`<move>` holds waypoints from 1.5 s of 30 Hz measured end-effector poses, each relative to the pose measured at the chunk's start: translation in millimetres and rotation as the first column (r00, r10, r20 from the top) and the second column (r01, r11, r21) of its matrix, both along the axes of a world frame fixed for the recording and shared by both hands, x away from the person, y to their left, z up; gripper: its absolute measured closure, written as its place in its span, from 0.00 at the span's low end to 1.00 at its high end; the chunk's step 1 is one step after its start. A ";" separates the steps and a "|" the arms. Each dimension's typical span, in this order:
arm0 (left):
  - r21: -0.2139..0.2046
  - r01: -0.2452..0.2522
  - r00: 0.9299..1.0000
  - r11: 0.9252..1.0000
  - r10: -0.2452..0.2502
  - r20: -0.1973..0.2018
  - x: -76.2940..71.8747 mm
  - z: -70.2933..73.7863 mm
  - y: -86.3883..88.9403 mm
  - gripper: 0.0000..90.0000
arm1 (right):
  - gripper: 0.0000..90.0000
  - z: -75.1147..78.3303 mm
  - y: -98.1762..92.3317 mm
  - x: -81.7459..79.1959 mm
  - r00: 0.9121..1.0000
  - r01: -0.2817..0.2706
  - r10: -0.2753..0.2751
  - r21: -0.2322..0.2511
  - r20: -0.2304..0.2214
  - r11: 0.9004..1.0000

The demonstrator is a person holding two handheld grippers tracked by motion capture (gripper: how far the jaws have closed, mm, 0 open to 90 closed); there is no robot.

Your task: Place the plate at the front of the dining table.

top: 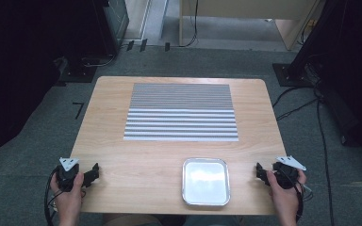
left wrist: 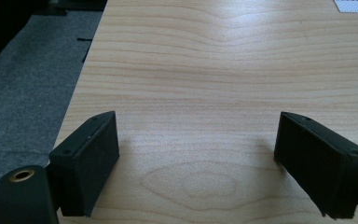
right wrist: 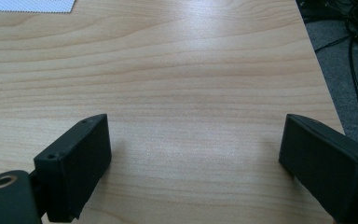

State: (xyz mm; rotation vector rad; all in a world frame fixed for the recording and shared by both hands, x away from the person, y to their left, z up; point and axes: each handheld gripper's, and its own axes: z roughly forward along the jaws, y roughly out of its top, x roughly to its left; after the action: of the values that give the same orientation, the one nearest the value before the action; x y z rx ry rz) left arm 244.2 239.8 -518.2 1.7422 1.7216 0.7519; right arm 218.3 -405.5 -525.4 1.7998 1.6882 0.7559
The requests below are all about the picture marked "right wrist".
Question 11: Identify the white checked cloth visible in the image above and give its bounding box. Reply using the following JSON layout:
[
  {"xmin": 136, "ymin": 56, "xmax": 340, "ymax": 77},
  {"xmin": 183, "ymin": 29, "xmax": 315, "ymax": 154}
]
[{"xmin": 0, "ymin": 0, "xmax": 77, "ymax": 14}]

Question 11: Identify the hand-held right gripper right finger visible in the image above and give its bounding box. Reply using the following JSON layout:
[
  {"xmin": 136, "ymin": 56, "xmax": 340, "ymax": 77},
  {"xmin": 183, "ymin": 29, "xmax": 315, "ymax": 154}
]
[{"xmin": 278, "ymin": 113, "xmax": 358, "ymax": 224}]

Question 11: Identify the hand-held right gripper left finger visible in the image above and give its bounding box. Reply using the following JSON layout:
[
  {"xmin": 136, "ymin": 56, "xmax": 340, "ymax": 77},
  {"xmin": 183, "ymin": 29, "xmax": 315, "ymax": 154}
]
[{"xmin": 33, "ymin": 113, "xmax": 113, "ymax": 223}]

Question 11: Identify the black cable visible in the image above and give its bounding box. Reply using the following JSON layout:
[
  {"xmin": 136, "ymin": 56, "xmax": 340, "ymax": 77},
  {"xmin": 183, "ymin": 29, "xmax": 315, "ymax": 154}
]
[{"xmin": 348, "ymin": 34, "xmax": 358, "ymax": 147}]

